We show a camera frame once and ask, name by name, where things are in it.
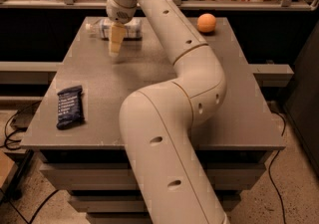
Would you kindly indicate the dark blue snack packet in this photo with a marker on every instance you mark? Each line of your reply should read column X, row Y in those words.
column 70, row 108

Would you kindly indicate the grey drawer cabinet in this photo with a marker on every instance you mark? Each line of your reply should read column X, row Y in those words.
column 240, row 131

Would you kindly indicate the clear plastic water bottle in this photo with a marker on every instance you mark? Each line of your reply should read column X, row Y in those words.
column 101, row 28

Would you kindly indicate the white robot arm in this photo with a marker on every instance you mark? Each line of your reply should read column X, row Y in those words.
column 156, row 121

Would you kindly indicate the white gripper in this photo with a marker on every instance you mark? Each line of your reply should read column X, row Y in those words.
column 120, row 14

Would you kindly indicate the top drawer with knob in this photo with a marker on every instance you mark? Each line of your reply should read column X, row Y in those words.
column 91, row 176

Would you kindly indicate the middle drawer with knob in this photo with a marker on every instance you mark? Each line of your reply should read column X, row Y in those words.
column 108, row 204

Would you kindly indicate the drawer with knob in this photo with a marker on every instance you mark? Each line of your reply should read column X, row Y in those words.
column 91, row 176
column 108, row 204

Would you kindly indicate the orange ball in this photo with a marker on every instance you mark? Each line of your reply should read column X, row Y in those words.
column 206, row 23

